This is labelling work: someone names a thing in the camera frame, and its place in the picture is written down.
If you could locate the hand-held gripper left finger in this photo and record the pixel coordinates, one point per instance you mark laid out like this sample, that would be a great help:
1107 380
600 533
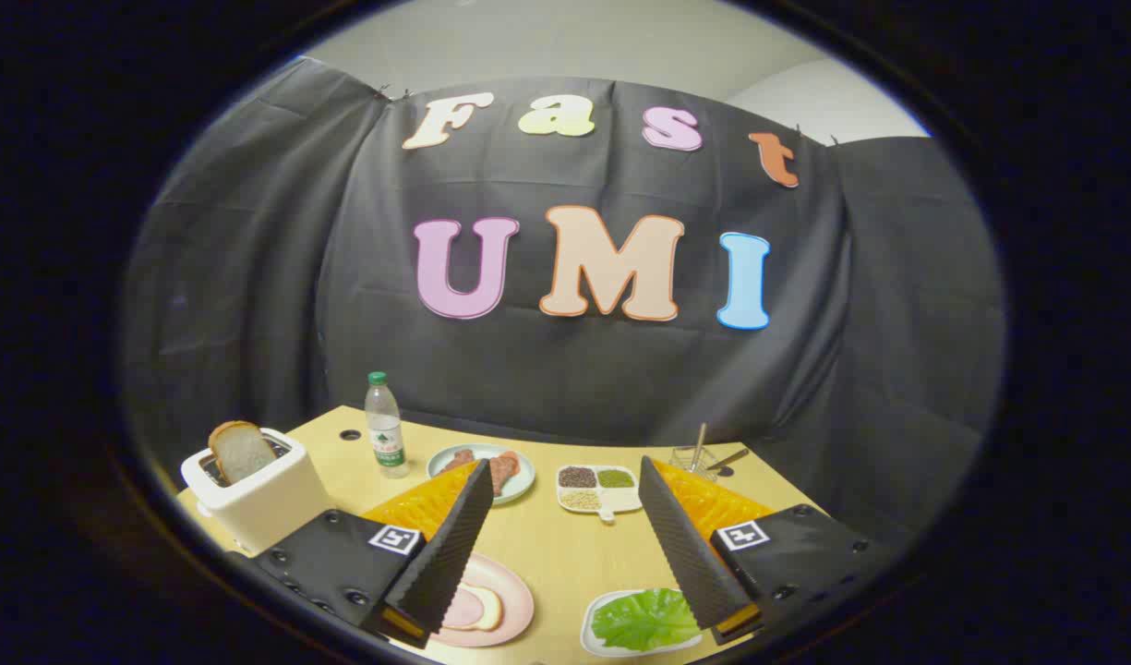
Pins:
450 554

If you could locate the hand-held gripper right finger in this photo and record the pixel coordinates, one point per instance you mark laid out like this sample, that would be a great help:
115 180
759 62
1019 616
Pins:
690 554

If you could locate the green lettuce leaf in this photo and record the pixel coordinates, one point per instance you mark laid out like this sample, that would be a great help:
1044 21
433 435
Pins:
643 621

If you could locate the toasted white bread slice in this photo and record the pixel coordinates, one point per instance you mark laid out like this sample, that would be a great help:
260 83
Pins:
242 453

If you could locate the pink ham slice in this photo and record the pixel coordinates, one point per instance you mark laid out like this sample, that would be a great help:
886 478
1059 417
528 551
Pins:
462 610

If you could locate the pink plate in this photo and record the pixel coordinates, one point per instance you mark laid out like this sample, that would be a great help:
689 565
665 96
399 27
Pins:
514 600

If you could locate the white divided dish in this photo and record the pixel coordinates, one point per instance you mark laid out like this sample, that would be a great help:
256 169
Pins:
620 501

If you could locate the brown meat piece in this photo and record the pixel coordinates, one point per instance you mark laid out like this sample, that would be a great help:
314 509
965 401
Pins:
458 460
503 473

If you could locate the clear utensil holder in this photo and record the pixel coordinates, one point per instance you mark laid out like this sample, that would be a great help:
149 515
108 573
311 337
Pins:
685 459

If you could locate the light blue plate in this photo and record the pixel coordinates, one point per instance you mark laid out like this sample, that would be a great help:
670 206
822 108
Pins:
525 480

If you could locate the pile of green beans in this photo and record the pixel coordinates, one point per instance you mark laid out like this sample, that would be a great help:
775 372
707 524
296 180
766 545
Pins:
616 478

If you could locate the wooden spoon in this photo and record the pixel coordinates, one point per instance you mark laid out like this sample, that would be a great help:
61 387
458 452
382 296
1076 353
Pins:
733 457

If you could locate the wooden stick utensil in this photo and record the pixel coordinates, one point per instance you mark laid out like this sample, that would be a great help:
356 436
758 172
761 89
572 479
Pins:
700 441

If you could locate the pile of pale soybeans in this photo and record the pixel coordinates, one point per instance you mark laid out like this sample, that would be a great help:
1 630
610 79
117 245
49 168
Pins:
580 500

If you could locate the white square plate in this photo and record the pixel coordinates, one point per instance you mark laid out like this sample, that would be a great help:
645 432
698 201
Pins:
590 637

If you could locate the clear plastic water bottle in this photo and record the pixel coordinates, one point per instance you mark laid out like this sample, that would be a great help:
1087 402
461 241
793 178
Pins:
386 434

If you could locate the pile of dark red beans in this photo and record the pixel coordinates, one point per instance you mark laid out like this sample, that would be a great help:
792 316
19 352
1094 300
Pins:
577 477

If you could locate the cream toaster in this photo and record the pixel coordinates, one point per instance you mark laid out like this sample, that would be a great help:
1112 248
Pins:
270 503

